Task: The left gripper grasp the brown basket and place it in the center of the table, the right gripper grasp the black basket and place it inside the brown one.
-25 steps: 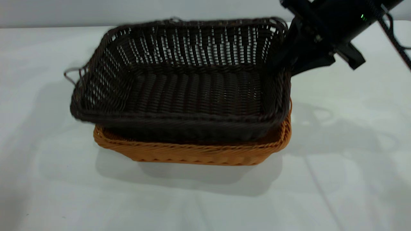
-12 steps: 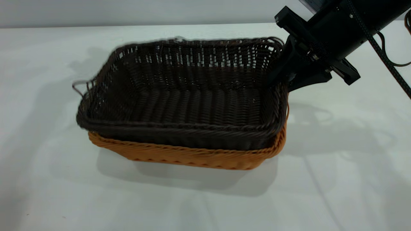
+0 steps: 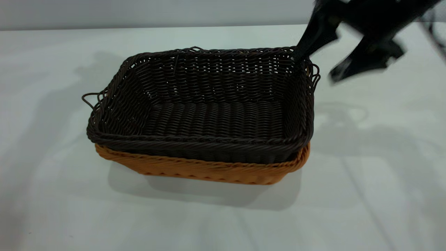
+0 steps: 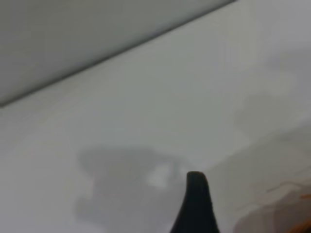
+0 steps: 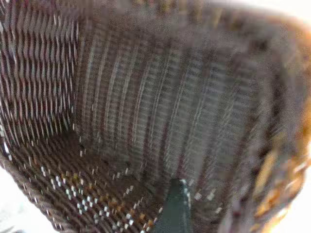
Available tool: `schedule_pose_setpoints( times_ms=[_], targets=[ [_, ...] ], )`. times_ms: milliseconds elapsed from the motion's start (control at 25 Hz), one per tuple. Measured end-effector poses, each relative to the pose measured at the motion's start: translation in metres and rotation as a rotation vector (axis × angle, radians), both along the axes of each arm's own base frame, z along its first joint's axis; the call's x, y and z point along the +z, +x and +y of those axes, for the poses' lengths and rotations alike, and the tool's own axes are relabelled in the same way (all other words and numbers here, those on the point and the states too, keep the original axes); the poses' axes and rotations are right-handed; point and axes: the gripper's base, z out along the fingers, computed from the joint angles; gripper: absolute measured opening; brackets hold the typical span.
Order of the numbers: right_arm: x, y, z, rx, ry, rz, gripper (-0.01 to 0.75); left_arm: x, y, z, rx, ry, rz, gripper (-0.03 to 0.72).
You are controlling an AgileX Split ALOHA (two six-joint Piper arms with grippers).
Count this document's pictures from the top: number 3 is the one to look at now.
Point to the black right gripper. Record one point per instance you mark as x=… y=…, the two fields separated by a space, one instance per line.
x=373 y=19

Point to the dark brown wicker basket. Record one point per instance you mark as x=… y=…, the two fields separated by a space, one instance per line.
x=216 y=122

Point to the light brown wicker basket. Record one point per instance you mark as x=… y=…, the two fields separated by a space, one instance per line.
x=209 y=170

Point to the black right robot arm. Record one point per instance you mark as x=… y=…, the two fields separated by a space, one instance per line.
x=423 y=7

